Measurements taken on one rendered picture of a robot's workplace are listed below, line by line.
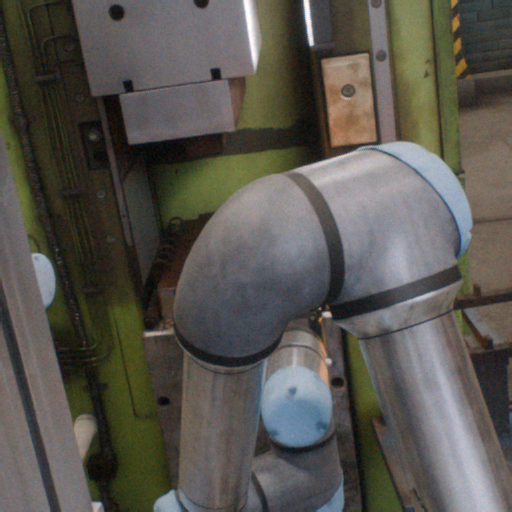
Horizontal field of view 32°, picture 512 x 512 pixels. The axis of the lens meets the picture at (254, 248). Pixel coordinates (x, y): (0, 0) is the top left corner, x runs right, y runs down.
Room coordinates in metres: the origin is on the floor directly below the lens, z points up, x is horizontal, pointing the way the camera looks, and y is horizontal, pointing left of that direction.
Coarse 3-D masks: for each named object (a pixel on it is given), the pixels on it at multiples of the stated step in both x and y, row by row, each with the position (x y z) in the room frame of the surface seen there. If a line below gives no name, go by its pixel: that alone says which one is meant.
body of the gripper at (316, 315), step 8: (312, 312) 1.06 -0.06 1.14; (320, 312) 1.06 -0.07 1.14; (312, 320) 1.05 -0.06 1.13; (320, 320) 1.07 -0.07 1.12; (288, 328) 1.00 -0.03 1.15; (296, 328) 0.99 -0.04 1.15; (304, 328) 1.00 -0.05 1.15; (312, 328) 1.05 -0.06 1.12; (320, 328) 1.05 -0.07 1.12; (320, 336) 1.05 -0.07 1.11
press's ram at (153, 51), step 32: (96, 0) 1.63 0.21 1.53; (128, 0) 1.62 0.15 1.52; (160, 0) 1.62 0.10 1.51; (192, 0) 1.61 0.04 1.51; (224, 0) 1.61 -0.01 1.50; (96, 32) 1.63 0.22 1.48; (128, 32) 1.62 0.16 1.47; (160, 32) 1.62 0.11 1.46; (192, 32) 1.62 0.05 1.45; (224, 32) 1.61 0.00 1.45; (256, 32) 1.84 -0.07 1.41; (96, 64) 1.63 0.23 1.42; (128, 64) 1.63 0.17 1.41; (160, 64) 1.62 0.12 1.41; (192, 64) 1.62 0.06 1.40; (224, 64) 1.61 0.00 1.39; (256, 64) 1.68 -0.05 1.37; (96, 96) 1.63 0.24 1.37
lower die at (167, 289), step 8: (200, 216) 2.02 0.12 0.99; (208, 216) 2.01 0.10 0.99; (192, 224) 2.00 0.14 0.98; (200, 224) 1.96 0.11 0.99; (184, 232) 1.95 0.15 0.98; (192, 232) 1.94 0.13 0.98; (200, 232) 1.91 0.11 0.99; (184, 240) 1.90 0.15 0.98; (192, 240) 1.86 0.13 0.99; (176, 248) 1.85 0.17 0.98; (184, 248) 1.84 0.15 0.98; (176, 256) 1.80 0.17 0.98; (184, 256) 1.79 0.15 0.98; (176, 264) 1.75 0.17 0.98; (168, 272) 1.71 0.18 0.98; (176, 272) 1.70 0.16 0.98; (160, 280) 1.67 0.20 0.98; (168, 280) 1.67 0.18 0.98; (176, 280) 1.66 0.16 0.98; (160, 288) 1.63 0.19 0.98; (168, 288) 1.63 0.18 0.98; (176, 288) 1.63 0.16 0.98; (160, 296) 1.63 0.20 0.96; (168, 296) 1.63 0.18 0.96; (160, 304) 1.63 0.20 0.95; (168, 304) 1.63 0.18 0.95; (168, 312) 1.63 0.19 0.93
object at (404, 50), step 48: (336, 0) 1.73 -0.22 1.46; (384, 0) 1.72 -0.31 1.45; (432, 0) 1.72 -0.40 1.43; (336, 48) 1.73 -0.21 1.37; (384, 48) 1.73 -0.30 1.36; (432, 48) 1.72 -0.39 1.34; (384, 96) 1.73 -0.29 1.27; (432, 96) 1.73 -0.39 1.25; (432, 144) 1.73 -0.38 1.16; (384, 480) 1.73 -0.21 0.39
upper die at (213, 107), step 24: (216, 72) 1.71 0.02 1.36; (120, 96) 1.63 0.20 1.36; (144, 96) 1.62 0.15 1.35; (168, 96) 1.62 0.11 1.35; (192, 96) 1.62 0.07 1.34; (216, 96) 1.61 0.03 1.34; (240, 96) 1.84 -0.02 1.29; (144, 120) 1.63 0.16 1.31; (168, 120) 1.62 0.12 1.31; (192, 120) 1.62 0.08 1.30; (216, 120) 1.61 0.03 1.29
